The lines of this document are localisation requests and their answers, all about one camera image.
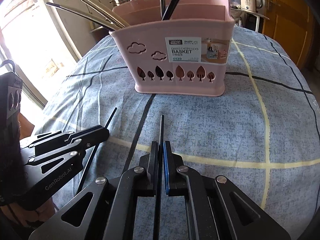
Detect black chopstick pair member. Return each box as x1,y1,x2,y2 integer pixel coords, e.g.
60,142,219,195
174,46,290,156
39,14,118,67
76,107,117,194

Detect black chopstick pair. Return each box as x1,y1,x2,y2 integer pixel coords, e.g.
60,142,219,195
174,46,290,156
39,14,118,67
153,115,164,240

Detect black chopstick steel handle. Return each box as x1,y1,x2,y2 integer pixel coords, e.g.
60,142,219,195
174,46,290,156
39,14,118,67
46,2,120,31

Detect cream and steel chopstick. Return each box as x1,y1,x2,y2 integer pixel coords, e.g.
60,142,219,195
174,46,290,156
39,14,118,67
74,0,126,29

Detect silver steel chopstick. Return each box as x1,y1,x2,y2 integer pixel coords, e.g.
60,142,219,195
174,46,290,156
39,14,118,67
70,0,131,28

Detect steel kitchen table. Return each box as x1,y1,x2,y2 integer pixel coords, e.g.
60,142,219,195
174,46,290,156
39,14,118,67
230,6,270,33

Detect person's left hand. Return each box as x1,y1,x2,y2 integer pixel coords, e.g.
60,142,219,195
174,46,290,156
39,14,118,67
12,198,55,226

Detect pink plastic chopstick basket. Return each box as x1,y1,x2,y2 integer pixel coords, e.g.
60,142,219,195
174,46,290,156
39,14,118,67
111,0,234,96

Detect brown wooden door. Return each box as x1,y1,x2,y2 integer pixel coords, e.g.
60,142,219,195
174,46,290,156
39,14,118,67
262,0,316,69

